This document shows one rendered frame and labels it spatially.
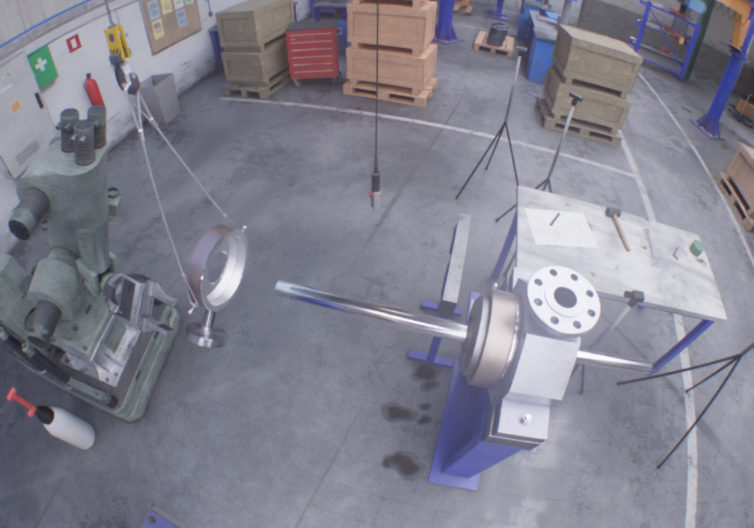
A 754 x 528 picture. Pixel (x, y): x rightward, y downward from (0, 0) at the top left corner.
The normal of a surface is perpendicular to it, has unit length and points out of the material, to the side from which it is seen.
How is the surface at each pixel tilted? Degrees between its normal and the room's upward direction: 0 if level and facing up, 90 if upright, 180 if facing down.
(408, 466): 0
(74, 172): 26
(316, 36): 90
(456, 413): 0
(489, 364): 57
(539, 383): 45
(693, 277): 0
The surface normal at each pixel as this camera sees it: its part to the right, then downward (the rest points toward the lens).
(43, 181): 0.11, 0.73
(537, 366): -0.18, 0.03
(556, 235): 0.01, -0.67
